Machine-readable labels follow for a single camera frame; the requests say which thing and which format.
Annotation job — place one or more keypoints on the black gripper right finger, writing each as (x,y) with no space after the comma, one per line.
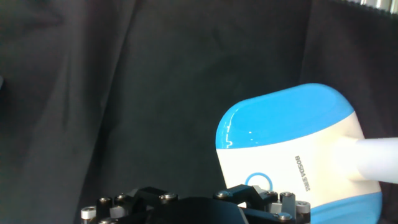
(273,208)

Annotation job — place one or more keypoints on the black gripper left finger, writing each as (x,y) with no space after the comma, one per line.
(130,202)

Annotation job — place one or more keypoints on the blue white handheld appliance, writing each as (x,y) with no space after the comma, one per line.
(280,124)

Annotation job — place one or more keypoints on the black cloth with blue print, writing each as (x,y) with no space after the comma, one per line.
(124,93)

